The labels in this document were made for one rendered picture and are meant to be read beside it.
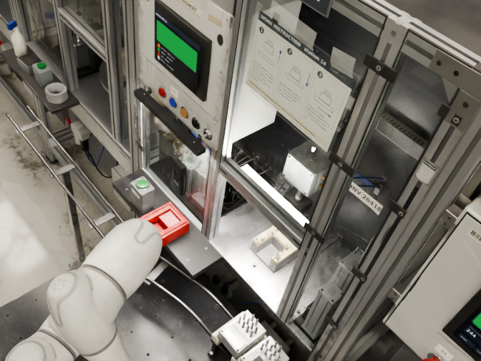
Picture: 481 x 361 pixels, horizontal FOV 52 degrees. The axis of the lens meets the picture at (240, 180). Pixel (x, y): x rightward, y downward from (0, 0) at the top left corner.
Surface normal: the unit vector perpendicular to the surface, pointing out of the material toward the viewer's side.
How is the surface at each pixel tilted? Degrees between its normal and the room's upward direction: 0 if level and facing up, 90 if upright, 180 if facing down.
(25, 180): 0
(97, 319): 64
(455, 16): 0
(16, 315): 0
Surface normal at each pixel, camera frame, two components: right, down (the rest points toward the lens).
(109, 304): 0.75, 0.14
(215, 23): -0.75, 0.41
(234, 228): 0.13, -0.67
